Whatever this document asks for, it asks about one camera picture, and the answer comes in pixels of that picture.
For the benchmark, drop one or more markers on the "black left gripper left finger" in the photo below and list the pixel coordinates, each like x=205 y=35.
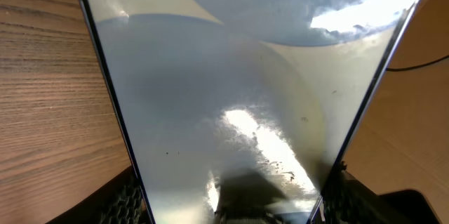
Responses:
x=119 y=201

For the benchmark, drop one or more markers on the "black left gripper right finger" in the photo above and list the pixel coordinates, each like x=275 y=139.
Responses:
x=347 y=200

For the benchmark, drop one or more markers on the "blue Samsung Galaxy smartphone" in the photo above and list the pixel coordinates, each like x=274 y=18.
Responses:
x=235 y=110

